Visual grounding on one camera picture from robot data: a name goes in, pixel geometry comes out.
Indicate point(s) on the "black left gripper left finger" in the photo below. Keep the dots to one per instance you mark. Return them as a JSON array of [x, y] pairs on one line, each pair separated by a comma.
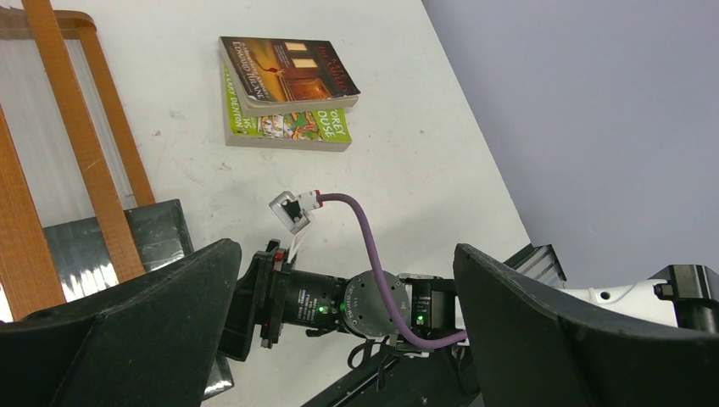
[[150, 341]]

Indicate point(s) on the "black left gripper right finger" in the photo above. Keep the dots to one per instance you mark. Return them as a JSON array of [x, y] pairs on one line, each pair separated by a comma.
[[536, 345]]

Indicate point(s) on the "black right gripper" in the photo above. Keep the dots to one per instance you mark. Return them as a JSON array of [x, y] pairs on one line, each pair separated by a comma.
[[272, 293]]

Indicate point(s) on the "dark Moon and Sixpence book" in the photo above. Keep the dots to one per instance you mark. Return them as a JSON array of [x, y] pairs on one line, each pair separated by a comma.
[[80, 255]]

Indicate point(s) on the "orange wooden file rack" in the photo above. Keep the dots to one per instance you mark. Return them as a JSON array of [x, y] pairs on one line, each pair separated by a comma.
[[67, 154]]

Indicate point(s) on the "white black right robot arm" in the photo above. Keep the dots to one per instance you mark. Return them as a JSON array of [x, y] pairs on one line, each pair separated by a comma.
[[680, 296]]

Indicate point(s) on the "green cover paperback book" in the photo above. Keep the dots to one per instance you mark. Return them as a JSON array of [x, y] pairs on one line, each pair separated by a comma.
[[320, 130]]

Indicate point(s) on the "brown cover paperback book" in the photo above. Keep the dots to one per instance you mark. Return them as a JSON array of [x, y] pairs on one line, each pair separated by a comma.
[[283, 76]]

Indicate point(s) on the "aluminium rail frame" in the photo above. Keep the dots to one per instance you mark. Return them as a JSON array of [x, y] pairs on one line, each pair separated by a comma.
[[540, 264]]

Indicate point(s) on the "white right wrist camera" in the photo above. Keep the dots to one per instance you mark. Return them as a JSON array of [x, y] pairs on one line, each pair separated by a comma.
[[293, 212]]

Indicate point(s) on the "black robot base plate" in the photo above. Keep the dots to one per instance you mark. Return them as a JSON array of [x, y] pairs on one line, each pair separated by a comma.
[[381, 377]]

